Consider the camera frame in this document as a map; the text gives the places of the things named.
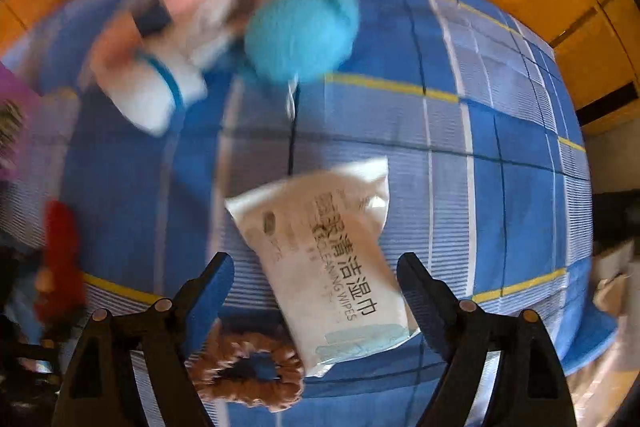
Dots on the red plush doll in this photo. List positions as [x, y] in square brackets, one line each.
[62, 237]

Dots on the blue plaid bedsheet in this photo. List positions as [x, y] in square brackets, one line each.
[500, 187]

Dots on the pink rolled socks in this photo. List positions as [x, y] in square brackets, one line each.
[115, 47]

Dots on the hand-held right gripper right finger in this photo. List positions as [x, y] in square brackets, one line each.
[425, 307]

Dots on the white wet wipes packet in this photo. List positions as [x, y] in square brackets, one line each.
[320, 247]

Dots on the brown scrunchie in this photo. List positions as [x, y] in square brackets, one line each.
[235, 347]

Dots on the purple carton box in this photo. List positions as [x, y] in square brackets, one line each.
[15, 87]

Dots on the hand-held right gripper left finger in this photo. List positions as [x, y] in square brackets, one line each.
[210, 307]

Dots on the white socks blue band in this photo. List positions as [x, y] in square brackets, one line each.
[145, 102]

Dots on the blue and pink plush toy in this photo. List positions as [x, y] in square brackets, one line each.
[300, 37]

